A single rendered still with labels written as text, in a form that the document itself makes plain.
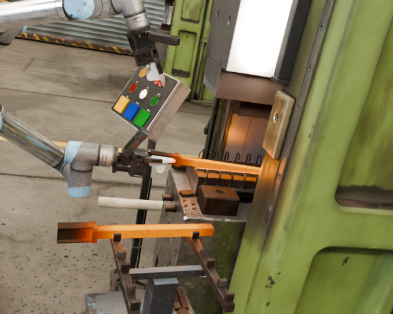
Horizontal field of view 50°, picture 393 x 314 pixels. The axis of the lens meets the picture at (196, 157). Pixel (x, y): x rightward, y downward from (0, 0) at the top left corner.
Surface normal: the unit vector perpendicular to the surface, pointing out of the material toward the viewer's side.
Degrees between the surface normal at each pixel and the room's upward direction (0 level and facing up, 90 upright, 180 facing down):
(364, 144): 89
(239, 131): 90
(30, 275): 0
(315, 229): 90
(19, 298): 0
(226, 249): 90
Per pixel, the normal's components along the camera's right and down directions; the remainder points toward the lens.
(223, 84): 0.18, 0.40
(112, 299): 0.18, -0.91
